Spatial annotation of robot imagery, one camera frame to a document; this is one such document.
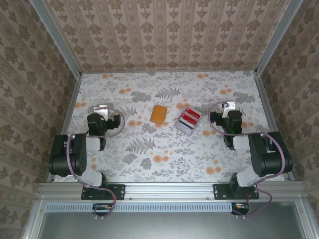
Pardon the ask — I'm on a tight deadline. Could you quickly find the clear acrylic card stand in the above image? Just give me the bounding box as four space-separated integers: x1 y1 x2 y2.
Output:
174 106 202 136

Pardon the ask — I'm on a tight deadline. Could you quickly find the orange leather card holder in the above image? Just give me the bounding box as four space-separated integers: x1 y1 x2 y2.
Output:
150 105 168 123

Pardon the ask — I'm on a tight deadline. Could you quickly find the white card black magnetic stripe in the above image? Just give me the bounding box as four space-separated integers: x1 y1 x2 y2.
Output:
177 119 197 135

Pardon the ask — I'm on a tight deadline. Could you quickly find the grey sheet metal panel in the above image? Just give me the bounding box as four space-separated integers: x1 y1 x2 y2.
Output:
37 201 309 239

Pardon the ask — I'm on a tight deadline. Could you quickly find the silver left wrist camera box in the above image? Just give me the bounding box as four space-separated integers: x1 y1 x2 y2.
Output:
93 106 109 118

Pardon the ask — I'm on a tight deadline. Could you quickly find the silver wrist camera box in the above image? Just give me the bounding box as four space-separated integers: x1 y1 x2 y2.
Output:
93 106 109 118
222 101 236 117

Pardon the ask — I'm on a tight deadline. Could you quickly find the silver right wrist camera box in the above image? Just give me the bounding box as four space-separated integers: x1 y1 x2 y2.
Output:
222 101 236 117

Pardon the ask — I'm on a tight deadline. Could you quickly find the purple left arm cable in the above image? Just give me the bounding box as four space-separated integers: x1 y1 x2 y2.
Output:
66 107 126 221

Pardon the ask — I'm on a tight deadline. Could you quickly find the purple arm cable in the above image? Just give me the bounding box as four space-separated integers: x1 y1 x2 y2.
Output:
66 107 126 221
208 101 286 220

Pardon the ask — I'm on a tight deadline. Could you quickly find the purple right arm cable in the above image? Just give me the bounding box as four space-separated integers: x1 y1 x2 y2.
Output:
208 101 286 220

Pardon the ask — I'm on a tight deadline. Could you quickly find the thin aluminium table edge rail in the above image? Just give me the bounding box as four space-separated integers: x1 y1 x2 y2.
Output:
81 69 257 75

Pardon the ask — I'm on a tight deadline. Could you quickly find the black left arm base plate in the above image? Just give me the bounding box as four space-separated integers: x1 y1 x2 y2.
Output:
81 184 126 201

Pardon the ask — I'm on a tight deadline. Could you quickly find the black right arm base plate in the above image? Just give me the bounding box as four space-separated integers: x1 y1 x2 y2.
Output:
213 183 260 201

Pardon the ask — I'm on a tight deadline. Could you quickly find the long aluminium frame rail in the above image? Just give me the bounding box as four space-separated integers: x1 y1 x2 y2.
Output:
36 181 307 201

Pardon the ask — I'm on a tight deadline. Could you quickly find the aluminium frame post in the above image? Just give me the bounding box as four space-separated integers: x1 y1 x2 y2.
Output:
255 0 304 75
29 0 83 77

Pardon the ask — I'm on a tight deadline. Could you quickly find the white slotted cable duct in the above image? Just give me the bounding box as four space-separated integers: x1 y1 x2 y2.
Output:
46 202 250 213

